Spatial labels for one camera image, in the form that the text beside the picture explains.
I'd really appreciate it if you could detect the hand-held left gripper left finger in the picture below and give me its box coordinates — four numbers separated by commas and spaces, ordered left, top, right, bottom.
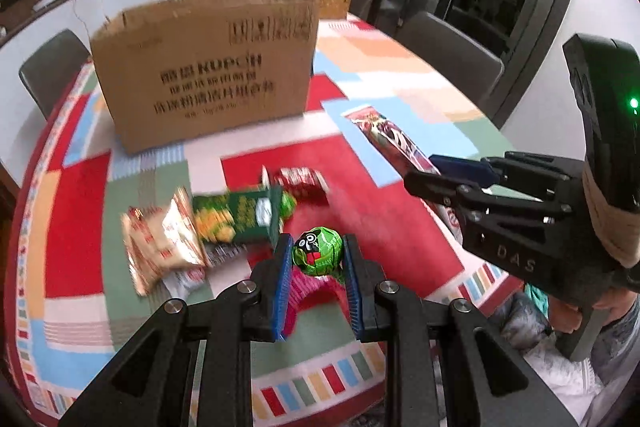
60, 234, 296, 427

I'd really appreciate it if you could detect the brown cardboard box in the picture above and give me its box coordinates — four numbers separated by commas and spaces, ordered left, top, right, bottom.
89, 0, 321, 155

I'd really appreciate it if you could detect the magenta snack packet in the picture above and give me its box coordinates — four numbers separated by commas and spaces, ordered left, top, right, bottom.
284, 264, 352, 314

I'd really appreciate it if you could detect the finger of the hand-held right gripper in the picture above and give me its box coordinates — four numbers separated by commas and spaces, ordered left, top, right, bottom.
402, 169, 575, 224
429, 151, 587, 204

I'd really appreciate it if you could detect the person's grey clothing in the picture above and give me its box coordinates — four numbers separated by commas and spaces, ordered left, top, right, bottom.
487, 282, 640, 427

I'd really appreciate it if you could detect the green round candy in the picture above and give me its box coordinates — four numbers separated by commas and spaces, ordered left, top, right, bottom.
291, 227, 344, 280

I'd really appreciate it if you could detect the long red white snack packet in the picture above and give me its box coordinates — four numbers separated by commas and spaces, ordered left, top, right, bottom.
346, 103, 465, 242

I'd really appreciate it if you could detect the silver snack packet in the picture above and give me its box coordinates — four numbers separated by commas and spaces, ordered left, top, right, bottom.
164, 243, 250, 295

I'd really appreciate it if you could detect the person's right hand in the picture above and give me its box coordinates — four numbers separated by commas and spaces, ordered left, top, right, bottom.
546, 288, 628, 337

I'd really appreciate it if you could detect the red shiny snack packet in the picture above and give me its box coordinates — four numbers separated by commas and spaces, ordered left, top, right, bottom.
271, 166, 331, 204

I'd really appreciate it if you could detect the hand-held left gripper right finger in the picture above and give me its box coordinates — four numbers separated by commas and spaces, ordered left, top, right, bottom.
342, 234, 581, 427

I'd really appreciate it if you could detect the beige snack packet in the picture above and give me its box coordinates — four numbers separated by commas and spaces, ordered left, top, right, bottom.
121, 187, 207, 299

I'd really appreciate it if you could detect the green snack packet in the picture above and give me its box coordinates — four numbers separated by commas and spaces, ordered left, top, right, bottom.
191, 183, 299, 254

